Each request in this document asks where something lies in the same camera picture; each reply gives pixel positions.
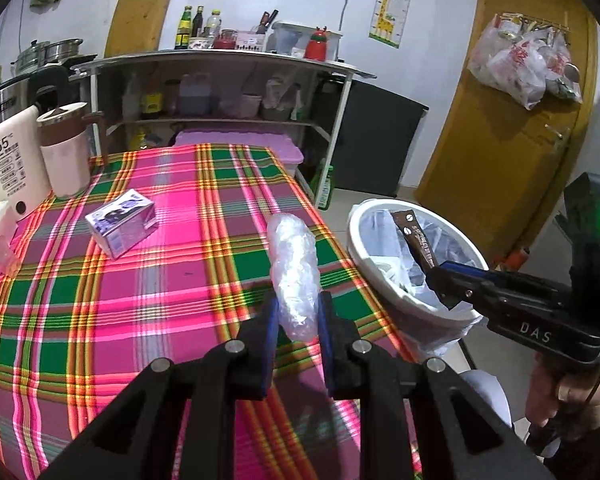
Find black cabinet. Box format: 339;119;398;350
310;72;430;201

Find large dark liquid jug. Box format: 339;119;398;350
177;72;213;116

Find pink utensil holder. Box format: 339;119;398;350
235;30;268;53

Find clear plastic bin liner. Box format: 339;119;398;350
362;205;483;358

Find clear plastic bag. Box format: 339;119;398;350
540;25;586;106
266;212;322;343

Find person's right hand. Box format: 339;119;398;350
524;347;600;441

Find metal door handle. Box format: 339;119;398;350
544;122;573;143

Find plastic bags on shelf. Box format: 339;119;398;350
262;70;303;121

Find wall poster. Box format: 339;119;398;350
369;0;417;50

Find red water bottle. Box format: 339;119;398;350
303;25;330;61

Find clear condiment bottle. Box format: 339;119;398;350
204;8;223;41

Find green plastic bottle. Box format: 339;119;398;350
316;157;336;211

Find steel rice cooker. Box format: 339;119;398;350
0;66;83;136

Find person's leg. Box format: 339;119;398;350
460;369;512;428

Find white round trash bin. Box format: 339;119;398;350
347;197;488;337

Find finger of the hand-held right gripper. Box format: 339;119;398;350
426;267;488;313
439;260;496;286

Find white metal shelf unit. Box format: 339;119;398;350
69;49;378;206

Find green sauce bottle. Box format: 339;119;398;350
174;5;192;51

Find white red plastic bag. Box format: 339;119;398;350
467;12;553;111

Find pink lidded storage box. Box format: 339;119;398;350
172;127;305;181

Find pink plastic tub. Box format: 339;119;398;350
220;92;263;118

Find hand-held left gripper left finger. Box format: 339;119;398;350
37;287;281;480

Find small purple printed box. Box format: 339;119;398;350
84;188;157;261

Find pink green plaid tablecloth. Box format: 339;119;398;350
0;142;426;480

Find white box with print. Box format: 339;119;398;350
0;106;53;226

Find clear hanging plastic bag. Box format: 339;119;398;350
540;25;586;106

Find black stove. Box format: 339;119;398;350
65;54;101;78

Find clear plastic container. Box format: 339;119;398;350
270;20;343;63

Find steel steamer pot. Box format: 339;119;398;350
11;40;51;78

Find yellow wooden door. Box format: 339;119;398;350
414;0;600;266

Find person's right forearm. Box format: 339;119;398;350
522;407;600;473

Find wooden cutting board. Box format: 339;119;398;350
102;0;177;58

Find brown snack wrapper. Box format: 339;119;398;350
391;209;438;272

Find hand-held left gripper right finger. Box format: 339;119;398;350
317;290;556;480

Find white plastic jug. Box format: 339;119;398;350
121;72;143;121

